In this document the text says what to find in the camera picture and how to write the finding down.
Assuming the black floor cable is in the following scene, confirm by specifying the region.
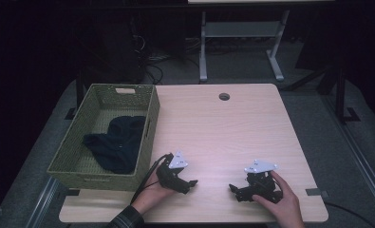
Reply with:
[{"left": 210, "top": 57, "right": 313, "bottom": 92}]
[{"left": 323, "top": 201, "right": 375, "bottom": 228}]

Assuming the dark cloth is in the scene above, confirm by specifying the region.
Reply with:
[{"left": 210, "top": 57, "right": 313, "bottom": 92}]
[{"left": 82, "top": 115, "right": 147, "bottom": 175}]

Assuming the person's left hand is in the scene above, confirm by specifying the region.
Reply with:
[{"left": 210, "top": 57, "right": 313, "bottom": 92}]
[{"left": 131, "top": 170, "right": 178, "bottom": 216}]

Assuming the metal floor rail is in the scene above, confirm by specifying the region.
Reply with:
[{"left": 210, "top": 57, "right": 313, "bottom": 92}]
[
  {"left": 320, "top": 94, "right": 375, "bottom": 220},
  {"left": 25, "top": 176, "right": 61, "bottom": 228}
]

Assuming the black metal stand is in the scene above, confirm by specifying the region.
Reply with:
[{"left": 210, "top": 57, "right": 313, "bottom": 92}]
[{"left": 332, "top": 66, "right": 362, "bottom": 125}]

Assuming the white metal table frame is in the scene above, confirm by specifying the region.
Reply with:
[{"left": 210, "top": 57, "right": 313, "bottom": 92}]
[{"left": 198, "top": 9, "right": 291, "bottom": 84}]

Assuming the green woven basket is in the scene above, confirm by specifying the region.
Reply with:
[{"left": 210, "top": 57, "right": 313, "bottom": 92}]
[{"left": 47, "top": 83, "right": 161, "bottom": 192}]

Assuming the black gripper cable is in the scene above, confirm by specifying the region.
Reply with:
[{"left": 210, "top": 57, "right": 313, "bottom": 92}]
[{"left": 130, "top": 153, "right": 174, "bottom": 205}]

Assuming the bundle of floor cables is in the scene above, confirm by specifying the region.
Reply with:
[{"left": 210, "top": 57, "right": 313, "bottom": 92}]
[{"left": 132, "top": 32, "right": 205, "bottom": 86}]

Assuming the person's right hand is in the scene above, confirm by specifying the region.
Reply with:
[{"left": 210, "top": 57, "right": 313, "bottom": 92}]
[{"left": 252, "top": 170, "right": 306, "bottom": 228}]

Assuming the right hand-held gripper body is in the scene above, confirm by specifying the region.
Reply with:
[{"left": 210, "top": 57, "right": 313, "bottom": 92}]
[{"left": 243, "top": 159, "right": 285, "bottom": 204}]

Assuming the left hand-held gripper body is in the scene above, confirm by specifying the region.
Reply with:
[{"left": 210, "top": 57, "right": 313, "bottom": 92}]
[{"left": 156, "top": 150, "right": 191, "bottom": 195}]

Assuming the grey tape strip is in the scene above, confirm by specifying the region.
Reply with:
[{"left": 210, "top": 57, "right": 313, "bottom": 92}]
[{"left": 305, "top": 187, "right": 329, "bottom": 197}]

